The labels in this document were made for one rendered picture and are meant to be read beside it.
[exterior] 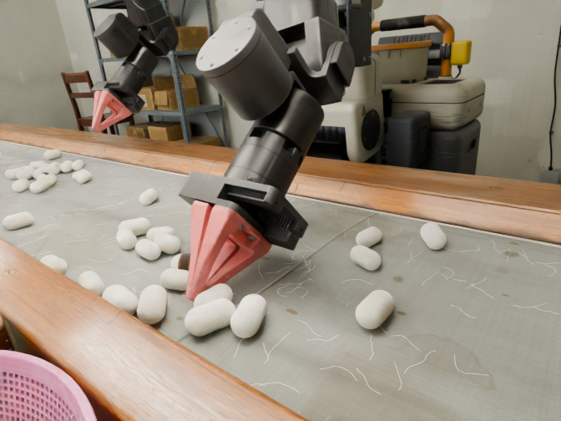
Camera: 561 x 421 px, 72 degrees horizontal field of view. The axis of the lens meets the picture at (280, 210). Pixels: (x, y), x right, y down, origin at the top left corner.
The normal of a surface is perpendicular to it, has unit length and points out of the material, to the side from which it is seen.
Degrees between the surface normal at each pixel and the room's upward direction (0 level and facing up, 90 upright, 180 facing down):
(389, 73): 92
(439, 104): 90
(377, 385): 0
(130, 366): 0
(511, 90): 90
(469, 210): 45
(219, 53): 40
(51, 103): 90
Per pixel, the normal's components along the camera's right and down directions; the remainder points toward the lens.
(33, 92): 0.77, 0.18
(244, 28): -0.50, -0.50
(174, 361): -0.07, -0.92
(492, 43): -0.63, 0.34
